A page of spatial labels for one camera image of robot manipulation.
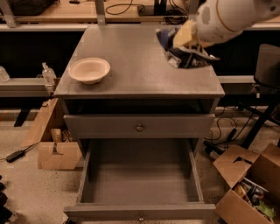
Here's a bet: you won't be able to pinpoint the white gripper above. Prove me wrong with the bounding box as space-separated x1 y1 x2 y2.
173 0 251 48

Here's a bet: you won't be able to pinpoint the blue chip bag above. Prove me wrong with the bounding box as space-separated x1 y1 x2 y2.
156 27 219 69

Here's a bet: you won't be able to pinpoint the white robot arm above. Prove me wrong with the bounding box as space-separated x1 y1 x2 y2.
173 0 280 47

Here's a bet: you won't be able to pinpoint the grey wooden drawer cabinet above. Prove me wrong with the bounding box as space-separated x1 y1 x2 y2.
55 24 224 152

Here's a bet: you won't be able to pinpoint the closed grey top drawer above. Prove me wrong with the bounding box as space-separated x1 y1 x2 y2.
64 114 214 139

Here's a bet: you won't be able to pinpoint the open grey middle drawer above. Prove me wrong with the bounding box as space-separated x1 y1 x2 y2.
64 139 215 222

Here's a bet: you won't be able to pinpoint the black stool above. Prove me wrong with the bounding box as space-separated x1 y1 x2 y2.
238 44 280 149

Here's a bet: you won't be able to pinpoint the white paper bowl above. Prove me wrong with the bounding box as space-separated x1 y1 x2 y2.
69 58 110 85

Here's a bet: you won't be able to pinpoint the clear plastic bottle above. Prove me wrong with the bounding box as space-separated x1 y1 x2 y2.
42 62 56 85

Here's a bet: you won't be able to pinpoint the cardboard box on right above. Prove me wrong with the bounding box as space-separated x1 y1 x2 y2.
213 143 280 224

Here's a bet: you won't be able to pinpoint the cardboard box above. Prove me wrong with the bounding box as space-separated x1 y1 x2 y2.
213 143 280 224
21 98 82 170

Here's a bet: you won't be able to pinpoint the cardboard box on left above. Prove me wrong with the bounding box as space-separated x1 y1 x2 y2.
21 98 82 170

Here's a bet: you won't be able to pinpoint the black power adapter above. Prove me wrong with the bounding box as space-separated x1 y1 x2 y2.
6 150 25 163

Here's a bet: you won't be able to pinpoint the black cable on shelf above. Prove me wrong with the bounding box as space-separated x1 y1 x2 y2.
104 0 145 17

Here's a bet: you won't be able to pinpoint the black cables on floor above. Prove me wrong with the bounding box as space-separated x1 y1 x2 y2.
203 106 246 156

